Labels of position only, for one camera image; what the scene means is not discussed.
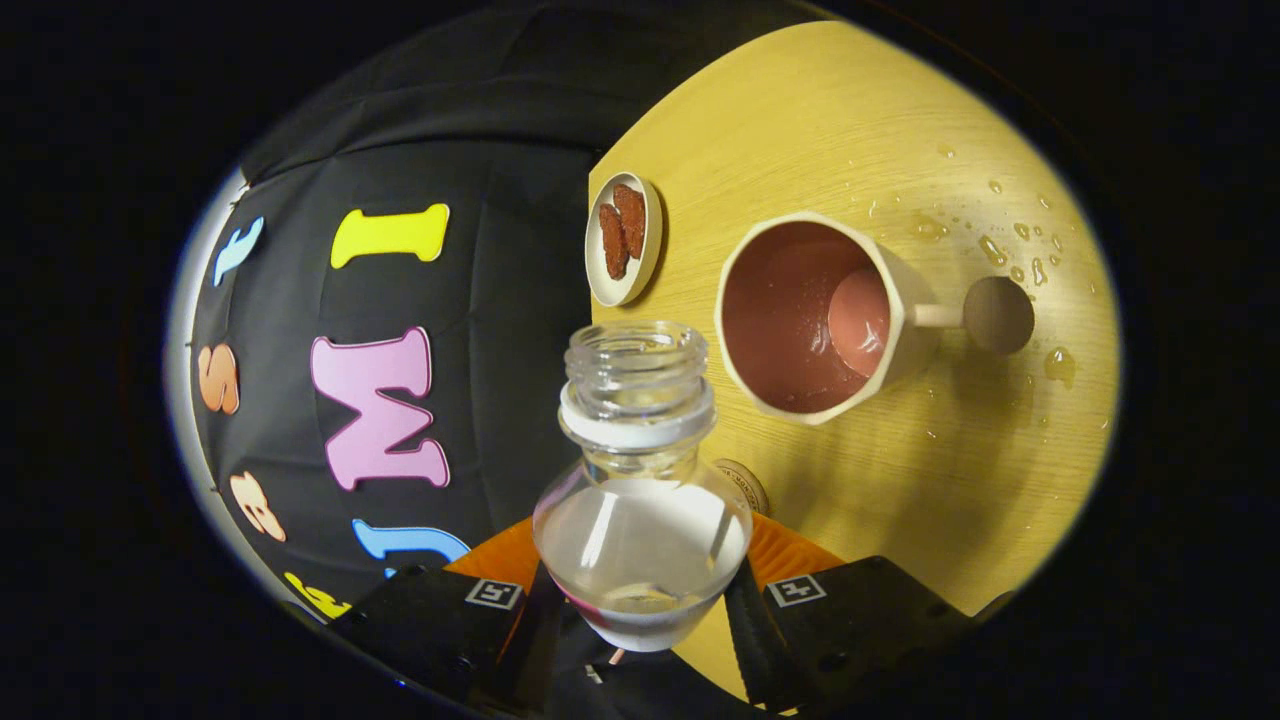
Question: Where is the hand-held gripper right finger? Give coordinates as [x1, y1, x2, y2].
[722, 512, 976, 714]

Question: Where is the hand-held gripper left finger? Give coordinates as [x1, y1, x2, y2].
[330, 515, 601, 716]

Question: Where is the clear plastic juice bottle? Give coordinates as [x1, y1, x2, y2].
[532, 320, 754, 653]

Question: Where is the round brown coaster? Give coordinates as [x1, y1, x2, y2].
[715, 459, 771, 516]

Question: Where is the beige cup with brown inside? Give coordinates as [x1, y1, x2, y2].
[714, 211, 1036, 427]

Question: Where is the red meat piece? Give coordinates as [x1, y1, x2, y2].
[613, 183, 647, 261]
[599, 203, 630, 281]

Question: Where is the round white plate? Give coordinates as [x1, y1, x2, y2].
[584, 172, 664, 308]

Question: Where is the wooden table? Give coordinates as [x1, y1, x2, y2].
[588, 20, 1123, 706]

